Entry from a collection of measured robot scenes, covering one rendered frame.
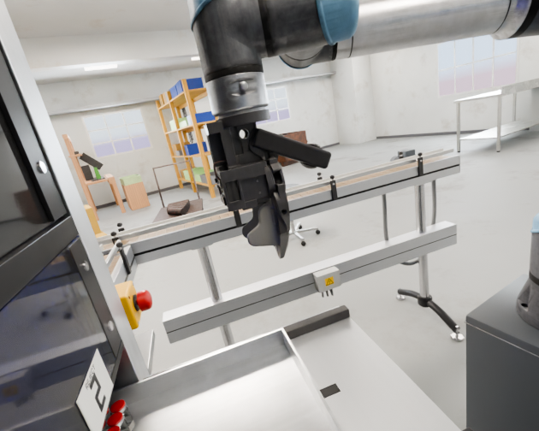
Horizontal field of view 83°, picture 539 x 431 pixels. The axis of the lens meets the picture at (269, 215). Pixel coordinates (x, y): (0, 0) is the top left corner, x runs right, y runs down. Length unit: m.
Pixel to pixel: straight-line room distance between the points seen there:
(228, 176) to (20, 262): 0.22
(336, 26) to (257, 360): 0.52
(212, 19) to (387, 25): 0.26
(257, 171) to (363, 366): 0.36
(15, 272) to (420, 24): 0.58
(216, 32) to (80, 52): 5.66
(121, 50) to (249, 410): 5.84
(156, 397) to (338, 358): 0.31
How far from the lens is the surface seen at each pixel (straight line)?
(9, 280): 0.35
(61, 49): 6.05
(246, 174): 0.39
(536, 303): 0.82
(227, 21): 0.40
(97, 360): 0.47
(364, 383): 0.54
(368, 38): 0.54
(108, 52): 6.05
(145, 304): 0.65
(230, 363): 0.61
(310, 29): 0.40
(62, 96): 9.07
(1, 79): 0.48
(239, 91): 0.39
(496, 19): 0.62
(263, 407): 0.53
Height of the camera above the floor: 1.28
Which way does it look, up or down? 17 degrees down
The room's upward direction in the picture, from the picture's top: 12 degrees counter-clockwise
